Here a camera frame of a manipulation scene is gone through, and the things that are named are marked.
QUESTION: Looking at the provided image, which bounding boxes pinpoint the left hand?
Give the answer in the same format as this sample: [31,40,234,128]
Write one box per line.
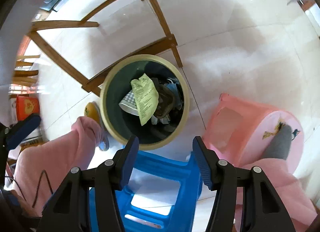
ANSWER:
[10,190,38,217]

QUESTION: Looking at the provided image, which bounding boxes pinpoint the pink plastic stool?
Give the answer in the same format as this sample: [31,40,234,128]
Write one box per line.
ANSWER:
[202,93,304,173]

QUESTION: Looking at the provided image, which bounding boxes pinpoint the leg pink trousers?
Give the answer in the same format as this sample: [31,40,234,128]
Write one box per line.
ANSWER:
[12,116,103,217]
[242,158,317,231]

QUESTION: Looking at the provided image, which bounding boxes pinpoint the blue plastic stool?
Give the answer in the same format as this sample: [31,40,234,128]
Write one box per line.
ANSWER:
[88,149,203,232]

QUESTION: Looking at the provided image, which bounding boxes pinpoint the right leg pink trousers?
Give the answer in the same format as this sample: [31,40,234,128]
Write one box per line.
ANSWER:
[242,158,317,231]

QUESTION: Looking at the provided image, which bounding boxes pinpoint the grey checked paper cup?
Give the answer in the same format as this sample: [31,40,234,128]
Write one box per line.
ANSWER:
[119,90,139,116]

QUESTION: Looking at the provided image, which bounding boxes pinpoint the yellow rim trash bin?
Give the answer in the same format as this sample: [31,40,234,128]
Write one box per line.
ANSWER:
[100,54,190,151]

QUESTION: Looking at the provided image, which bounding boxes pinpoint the blue face mask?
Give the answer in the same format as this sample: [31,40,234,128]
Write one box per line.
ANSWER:
[166,78,183,110]

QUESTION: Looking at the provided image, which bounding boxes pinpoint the wooden chair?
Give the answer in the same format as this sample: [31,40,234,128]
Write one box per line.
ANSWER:
[11,54,41,88]

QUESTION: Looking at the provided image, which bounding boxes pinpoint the left leg pink trousers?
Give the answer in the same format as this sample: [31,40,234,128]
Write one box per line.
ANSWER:
[12,116,103,217]

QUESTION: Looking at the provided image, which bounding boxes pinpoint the yellow-green plastic bag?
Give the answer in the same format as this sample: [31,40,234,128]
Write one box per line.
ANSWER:
[131,74,158,126]

